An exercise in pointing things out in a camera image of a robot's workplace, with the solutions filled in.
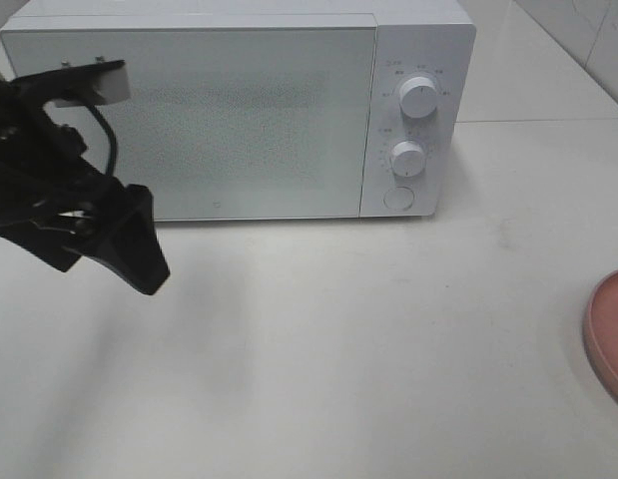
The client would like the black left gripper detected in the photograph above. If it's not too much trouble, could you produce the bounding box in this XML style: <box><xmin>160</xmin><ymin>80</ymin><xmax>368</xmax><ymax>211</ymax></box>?
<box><xmin>0</xmin><ymin>74</ymin><xmax>170</xmax><ymax>295</ymax></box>

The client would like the round white door button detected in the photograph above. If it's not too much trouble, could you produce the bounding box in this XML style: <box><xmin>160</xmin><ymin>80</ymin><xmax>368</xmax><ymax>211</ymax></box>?
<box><xmin>383</xmin><ymin>187</ymin><xmax>415</xmax><ymax>212</ymax></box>

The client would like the white timer knob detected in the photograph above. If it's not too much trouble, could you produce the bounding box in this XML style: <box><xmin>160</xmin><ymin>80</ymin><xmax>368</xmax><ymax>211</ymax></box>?
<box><xmin>390</xmin><ymin>141</ymin><xmax>426</xmax><ymax>178</ymax></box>

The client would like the pink round plate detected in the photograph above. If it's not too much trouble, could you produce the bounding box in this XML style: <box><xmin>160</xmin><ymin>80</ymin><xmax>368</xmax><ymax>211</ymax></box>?
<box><xmin>582</xmin><ymin>270</ymin><xmax>618</xmax><ymax>403</ymax></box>

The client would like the white microwave door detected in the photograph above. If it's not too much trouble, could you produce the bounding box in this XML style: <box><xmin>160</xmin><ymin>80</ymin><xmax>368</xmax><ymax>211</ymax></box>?
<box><xmin>3</xmin><ymin>28</ymin><xmax>374</xmax><ymax>221</ymax></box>

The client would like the white microwave oven body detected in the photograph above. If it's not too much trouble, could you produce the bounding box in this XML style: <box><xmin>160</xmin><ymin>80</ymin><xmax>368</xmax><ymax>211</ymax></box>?
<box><xmin>0</xmin><ymin>1</ymin><xmax>476</xmax><ymax>218</ymax></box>

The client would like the upper white power knob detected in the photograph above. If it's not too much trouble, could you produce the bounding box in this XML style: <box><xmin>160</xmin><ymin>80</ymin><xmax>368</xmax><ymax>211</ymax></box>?
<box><xmin>397</xmin><ymin>75</ymin><xmax>438</xmax><ymax>120</ymax></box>

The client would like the black left camera cable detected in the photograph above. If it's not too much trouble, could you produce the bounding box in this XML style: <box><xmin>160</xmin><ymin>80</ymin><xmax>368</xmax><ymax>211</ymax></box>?
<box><xmin>83</xmin><ymin>103</ymin><xmax>120</xmax><ymax>177</ymax></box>

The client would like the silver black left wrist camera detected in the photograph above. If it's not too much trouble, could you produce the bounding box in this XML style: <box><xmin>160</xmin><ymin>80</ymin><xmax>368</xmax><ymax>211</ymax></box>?
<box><xmin>10</xmin><ymin>60</ymin><xmax>131</xmax><ymax>108</ymax></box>

